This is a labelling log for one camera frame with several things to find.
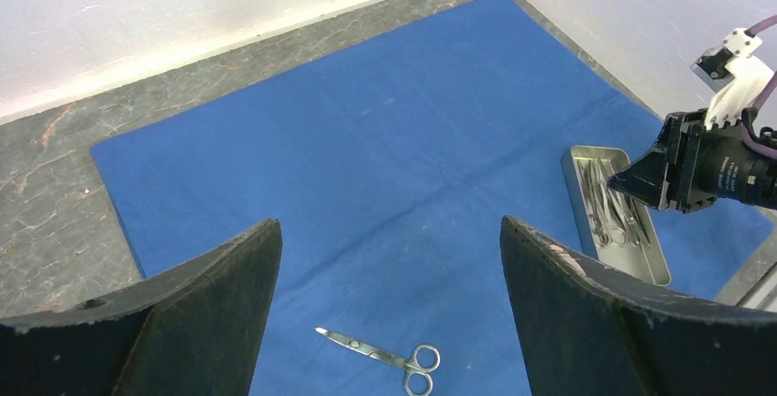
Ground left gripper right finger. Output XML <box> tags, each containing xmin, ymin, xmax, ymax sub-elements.
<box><xmin>499</xmin><ymin>215</ymin><xmax>776</xmax><ymax>395</ymax></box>

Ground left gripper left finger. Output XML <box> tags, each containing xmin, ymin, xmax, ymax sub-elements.
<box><xmin>1</xmin><ymin>219</ymin><xmax>282</xmax><ymax>395</ymax></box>

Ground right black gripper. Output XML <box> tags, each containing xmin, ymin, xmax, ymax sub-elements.
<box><xmin>607</xmin><ymin>110</ymin><xmax>776</xmax><ymax>213</ymax></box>

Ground metal instrument tray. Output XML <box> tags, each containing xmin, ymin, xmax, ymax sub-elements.
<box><xmin>561</xmin><ymin>145</ymin><xmax>672</xmax><ymax>287</ymax></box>

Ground steel surgical scissors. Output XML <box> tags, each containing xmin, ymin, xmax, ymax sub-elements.
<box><xmin>314</xmin><ymin>327</ymin><xmax>442</xmax><ymax>396</ymax></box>

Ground blue surgical drape cloth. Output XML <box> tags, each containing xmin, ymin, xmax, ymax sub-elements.
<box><xmin>89</xmin><ymin>0</ymin><xmax>775</xmax><ymax>396</ymax></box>

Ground steel tweezers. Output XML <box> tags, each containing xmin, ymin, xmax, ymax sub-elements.
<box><xmin>600</xmin><ymin>159</ymin><xmax>650</xmax><ymax>248</ymax></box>

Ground steel forceps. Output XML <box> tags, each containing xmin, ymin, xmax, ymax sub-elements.
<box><xmin>587</xmin><ymin>159</ymin><xmax>628</xmax><ymax>248</ymax></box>

